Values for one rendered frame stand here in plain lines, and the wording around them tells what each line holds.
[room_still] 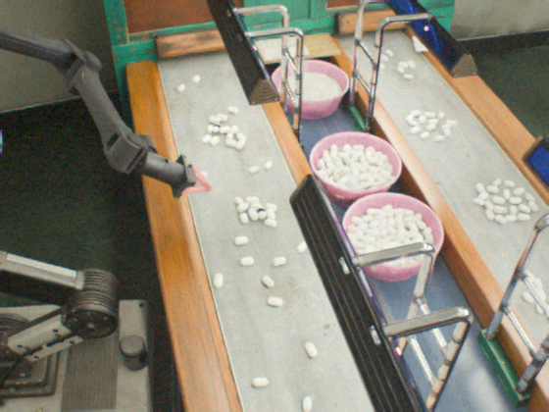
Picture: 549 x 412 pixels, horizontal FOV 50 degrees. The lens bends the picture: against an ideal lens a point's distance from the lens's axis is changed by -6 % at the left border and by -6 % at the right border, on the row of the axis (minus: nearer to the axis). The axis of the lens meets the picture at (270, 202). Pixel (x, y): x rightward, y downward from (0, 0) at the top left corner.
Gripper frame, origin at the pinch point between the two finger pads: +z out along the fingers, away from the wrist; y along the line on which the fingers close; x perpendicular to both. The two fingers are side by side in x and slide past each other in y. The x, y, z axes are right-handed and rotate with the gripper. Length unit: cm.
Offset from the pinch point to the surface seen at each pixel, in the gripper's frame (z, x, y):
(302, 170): 29.0, -9.6, 12.0
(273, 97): 3.1, -26.3, 7.7
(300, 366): 16, 4, -47
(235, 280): 9.9, 9.0, -19.9
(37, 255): 1, 110, 73
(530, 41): 237, -84, 177
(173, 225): -1.3, 14.6, -0.1
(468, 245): 55, -30, -27
